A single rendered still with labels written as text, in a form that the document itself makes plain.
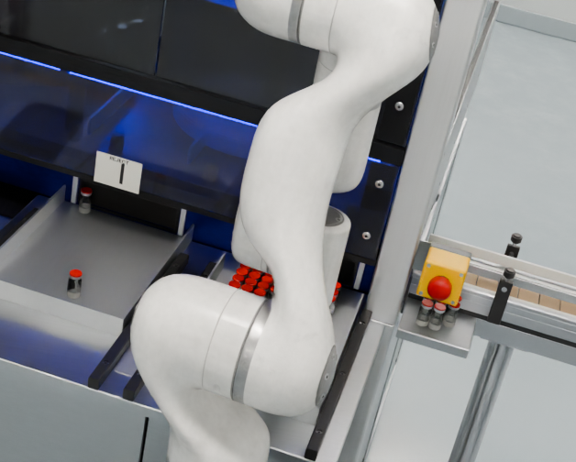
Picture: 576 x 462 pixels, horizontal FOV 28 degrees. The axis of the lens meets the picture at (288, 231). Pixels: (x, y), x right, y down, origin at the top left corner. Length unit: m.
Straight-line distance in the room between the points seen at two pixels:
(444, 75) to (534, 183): 2.99
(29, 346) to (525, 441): 1.84
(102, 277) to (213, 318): 0.76
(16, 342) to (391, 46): 0.87
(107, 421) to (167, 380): 1.05
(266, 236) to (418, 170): 0.68
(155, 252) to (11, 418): 0.55
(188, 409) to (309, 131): 0.35
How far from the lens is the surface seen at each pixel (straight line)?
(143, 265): 2.04
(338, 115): 1.22
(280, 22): 1.24
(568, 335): 2.11
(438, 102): 1.82
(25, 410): 2.41
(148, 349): 1.28
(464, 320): 2.09
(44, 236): 2.09
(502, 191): 4.64
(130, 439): 2.34
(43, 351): 1.82
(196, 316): 1.25
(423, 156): 1.86
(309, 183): 1.22
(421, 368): 3.48
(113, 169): 2.03
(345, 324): 1.99
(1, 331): 1.86
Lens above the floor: 1.99
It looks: 30 degrees down
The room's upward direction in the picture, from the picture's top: 12 degrees clockwise
